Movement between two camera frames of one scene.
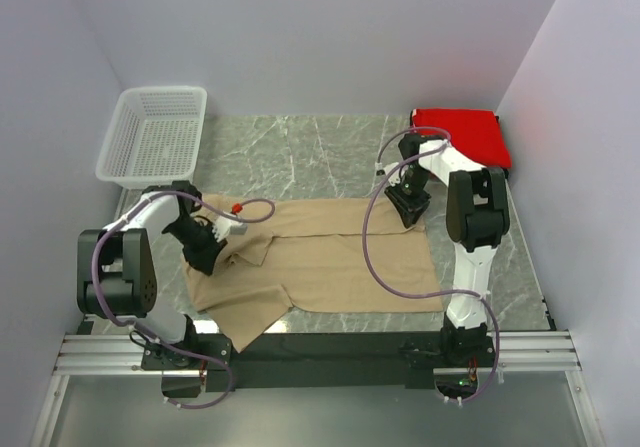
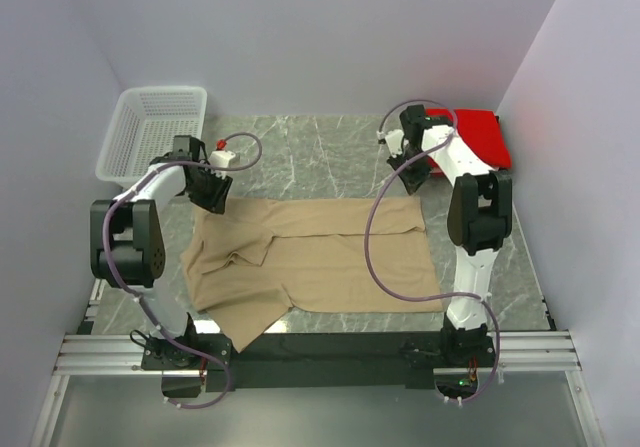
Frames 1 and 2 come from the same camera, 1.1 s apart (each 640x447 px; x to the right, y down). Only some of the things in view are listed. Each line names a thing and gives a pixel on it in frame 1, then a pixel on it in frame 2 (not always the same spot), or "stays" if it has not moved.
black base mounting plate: (304, 361) stays
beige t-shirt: (311, 254) stays
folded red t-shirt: (476, 134) stays
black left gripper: (204, 259) -> (216, 201)
